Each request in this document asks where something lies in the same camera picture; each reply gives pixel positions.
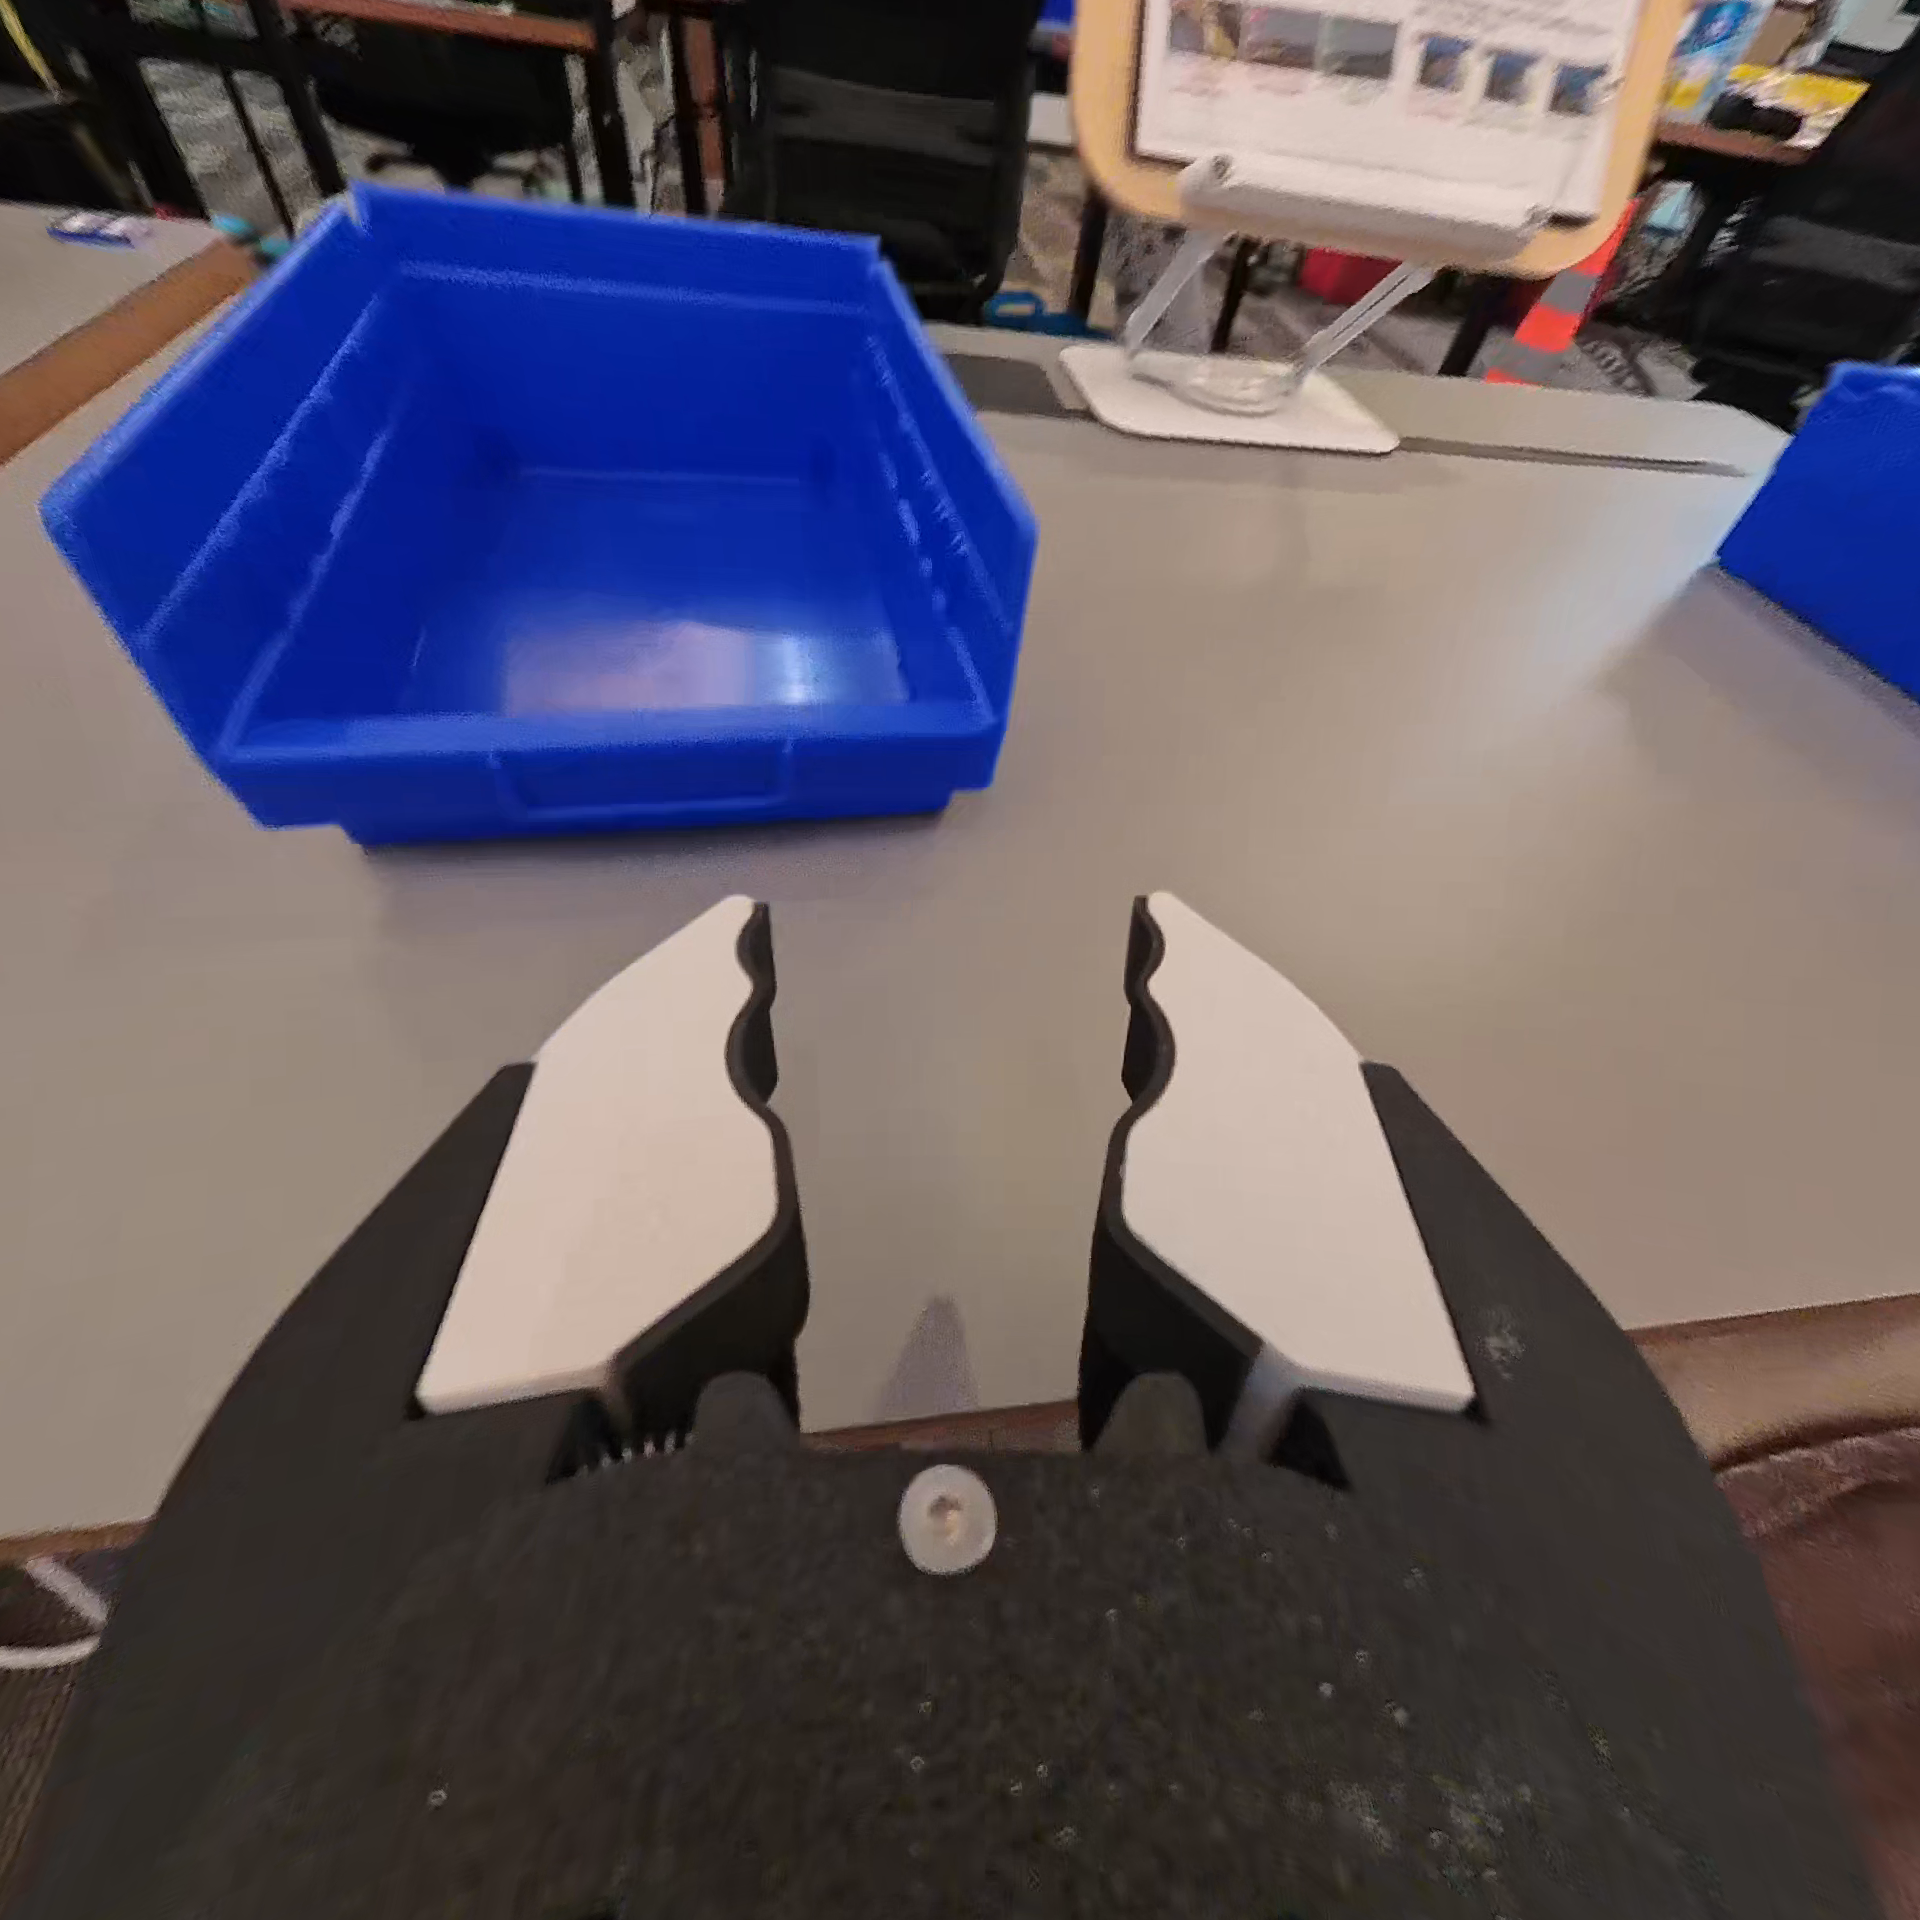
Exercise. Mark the black office chair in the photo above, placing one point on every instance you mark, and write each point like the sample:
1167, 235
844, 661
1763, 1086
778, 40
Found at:
887, 149
1817, 268

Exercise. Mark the wooden board with instruction sheet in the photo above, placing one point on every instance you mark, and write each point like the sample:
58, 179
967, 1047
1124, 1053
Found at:
1351, 90

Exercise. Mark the red bag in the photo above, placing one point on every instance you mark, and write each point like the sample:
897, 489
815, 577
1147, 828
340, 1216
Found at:
1351, 274

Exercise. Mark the orange grey striped cone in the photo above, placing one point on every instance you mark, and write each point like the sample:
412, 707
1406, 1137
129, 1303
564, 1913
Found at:
1568, 300

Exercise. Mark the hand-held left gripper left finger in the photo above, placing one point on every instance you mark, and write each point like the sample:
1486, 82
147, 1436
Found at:
630, 1201

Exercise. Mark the blue plastic bin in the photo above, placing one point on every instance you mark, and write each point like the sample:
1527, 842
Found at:
601, 600
1845, 526

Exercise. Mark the grey table with wooden edge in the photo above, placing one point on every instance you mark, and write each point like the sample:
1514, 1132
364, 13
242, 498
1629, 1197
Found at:
91, 285

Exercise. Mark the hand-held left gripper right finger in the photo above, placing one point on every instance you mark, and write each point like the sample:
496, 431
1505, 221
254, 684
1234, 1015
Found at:
1292, 1201

